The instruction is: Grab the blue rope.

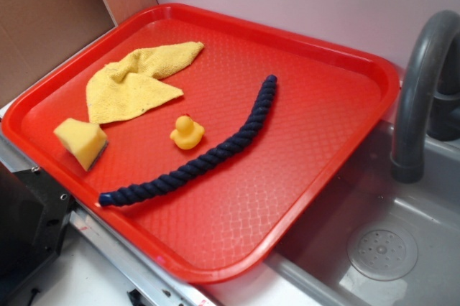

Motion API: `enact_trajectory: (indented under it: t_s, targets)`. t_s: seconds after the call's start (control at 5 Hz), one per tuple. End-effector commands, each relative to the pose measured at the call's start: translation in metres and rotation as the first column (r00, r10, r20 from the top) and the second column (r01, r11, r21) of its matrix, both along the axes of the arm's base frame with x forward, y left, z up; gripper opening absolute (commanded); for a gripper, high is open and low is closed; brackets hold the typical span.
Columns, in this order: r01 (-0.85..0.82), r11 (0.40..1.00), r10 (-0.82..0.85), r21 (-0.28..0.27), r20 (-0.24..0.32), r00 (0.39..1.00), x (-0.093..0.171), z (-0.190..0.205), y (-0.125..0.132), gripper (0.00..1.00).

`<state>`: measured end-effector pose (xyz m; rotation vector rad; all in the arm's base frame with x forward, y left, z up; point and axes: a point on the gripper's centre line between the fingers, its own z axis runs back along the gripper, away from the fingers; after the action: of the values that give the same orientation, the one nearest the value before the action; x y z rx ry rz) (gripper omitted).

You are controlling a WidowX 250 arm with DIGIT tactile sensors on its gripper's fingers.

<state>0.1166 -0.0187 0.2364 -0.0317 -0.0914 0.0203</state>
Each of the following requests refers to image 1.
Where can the grey toy faucet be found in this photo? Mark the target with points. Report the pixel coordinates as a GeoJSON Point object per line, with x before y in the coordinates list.
{"type": "Point", "coordinates": [429, 98]}

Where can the yellow cloth towel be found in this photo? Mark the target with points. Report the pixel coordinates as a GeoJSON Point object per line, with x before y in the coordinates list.
{"type": "Point", "coordinates": [126, 89]}

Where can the yellow sponge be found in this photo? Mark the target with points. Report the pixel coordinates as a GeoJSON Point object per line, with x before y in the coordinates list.
{"type": "Point", "coordinates": [85, 141]}

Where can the grey plastic sink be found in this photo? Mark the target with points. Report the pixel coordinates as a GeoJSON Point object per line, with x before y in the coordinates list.
{"type": "Point", "coordinates": [312, 255]}

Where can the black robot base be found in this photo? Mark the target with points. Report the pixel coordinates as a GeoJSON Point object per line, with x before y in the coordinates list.
{"type": "Point", "coordinates": [35, 210]}

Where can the sink drain strainer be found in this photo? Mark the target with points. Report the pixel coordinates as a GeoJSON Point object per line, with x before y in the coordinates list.
{"type": "Point", "coordinates": [382, 251]}

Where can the yellow rubber duck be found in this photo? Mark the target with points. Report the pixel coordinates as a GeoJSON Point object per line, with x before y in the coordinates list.
{"type": "Point", "coordinates": [187, 133]}

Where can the brown cardboard panel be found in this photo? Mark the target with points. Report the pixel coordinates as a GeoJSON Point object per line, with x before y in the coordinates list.
{"type": "Point", "coordinates": [39, 35]}

